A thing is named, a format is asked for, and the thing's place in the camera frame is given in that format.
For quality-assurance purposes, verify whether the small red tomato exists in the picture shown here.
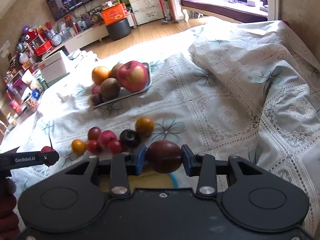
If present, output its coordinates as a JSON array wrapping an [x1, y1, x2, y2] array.
[[108, 140, 124, 155]]

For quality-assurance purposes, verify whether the pink radish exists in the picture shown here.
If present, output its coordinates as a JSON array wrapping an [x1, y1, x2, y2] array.
[[98, 130, 117, 149]]

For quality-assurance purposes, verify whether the dark red plum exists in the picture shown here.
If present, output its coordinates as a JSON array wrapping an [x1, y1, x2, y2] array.
[[87, 127, 101, 141], [145, 140, 182, 173]]

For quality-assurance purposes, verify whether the yellow orange tomato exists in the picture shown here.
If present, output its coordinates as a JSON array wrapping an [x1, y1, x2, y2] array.
[[71, 139, 87, 155], [135, 117, 154, 136]]

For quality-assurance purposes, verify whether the red radish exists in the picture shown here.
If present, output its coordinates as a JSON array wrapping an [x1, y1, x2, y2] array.
[[40, 146, 59, 167]]

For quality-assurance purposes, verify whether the gold metal tray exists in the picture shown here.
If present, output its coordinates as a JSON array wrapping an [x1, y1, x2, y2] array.
[[99, 167, 179, 193]]

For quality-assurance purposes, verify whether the red can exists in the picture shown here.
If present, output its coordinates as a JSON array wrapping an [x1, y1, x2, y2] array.
[[9, 99, 22, 115]]

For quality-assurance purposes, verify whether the glass jar of nuts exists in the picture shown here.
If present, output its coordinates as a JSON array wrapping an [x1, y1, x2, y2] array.
[[25, 97, 39, 112]]

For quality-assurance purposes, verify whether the dark plum on plate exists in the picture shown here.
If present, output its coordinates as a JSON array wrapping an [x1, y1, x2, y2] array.
[[90, 93, 104, 106]]

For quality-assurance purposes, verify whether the front brown kiwi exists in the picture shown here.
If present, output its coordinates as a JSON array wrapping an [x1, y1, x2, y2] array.
[[100, 77, 120, 100]]

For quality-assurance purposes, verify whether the brown kiwi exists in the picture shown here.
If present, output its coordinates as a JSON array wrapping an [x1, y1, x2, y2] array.
[[109, 63, 123, 79], [100, 77, 120, 100]]

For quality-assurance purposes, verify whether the red plum on plate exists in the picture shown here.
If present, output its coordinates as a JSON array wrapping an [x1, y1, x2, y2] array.
[[92, 85, 101, 95]]

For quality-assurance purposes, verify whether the white lace floral tablecloth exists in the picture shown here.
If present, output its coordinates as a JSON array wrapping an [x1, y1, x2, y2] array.
[[1, 20, 319, 239]]

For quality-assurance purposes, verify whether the large red apple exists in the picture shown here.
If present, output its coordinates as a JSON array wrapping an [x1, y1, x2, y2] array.
[[118, 61, 148, 93]]

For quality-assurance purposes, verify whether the back brown kiwi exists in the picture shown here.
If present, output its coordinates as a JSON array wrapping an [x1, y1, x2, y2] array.
[[109, 63, 123, 79]]

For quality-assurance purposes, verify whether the large orange with stem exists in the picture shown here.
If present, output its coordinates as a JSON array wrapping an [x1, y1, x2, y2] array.
[[92, 66, 110, 85]]

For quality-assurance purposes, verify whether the white cardboard box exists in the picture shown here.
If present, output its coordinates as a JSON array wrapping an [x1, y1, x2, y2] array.
[[38, 50, 72, 87]]

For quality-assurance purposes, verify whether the white low cabinet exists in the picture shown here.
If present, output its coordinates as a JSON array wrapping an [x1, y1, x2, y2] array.
[[55, 23, 108, 53]]

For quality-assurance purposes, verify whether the black round ottoman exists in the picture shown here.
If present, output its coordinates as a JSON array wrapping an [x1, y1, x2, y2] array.
[[106, 18, 131, 41]]

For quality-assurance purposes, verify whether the orange crate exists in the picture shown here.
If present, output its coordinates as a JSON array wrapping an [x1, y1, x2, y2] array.
[[101, 0, 128, 25]]

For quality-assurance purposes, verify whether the purple sofa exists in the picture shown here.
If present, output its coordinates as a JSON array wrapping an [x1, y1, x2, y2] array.
[[180, 0, 268, 23]]

